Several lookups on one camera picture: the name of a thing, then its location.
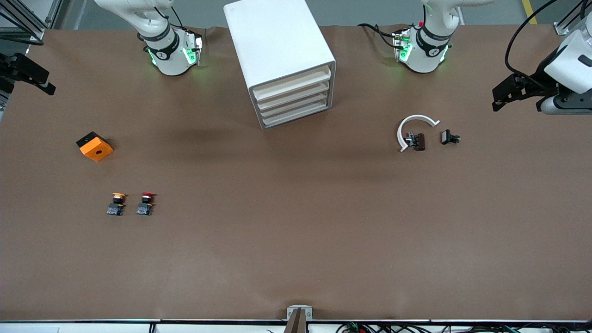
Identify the aluminium frame profile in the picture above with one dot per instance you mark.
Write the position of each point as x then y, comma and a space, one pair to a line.
27, 25
562, 28

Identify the orange and black box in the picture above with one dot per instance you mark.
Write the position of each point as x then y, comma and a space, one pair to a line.
96, 150

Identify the red cap push button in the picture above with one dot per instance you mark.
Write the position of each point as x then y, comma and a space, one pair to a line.
144, 208

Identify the white plastic drawer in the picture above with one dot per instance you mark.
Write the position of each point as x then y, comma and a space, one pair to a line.
296, 107
291, 83
293, 98
298, 116

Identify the orange cap push button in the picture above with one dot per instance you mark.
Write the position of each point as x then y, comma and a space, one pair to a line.
115, 208

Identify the small black component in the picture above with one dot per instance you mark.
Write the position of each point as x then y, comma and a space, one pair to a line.
447, 137

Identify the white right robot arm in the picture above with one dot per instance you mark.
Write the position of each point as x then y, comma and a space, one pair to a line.
166, 55

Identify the brown bar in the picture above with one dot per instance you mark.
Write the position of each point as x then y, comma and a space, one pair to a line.
296, 323

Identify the small brown component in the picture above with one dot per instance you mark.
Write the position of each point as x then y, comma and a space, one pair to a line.
419, 141

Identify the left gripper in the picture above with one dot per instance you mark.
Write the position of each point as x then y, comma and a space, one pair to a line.
538, 79

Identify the brown paper table cover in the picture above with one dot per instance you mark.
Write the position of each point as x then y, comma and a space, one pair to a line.
296, 208

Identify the grey metal bracket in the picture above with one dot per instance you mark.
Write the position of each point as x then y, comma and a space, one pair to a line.
291, 309

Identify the white drawer cabinet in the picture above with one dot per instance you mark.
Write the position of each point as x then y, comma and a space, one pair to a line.
277, 37

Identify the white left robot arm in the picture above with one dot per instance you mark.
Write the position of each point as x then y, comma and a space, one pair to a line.
428, 51

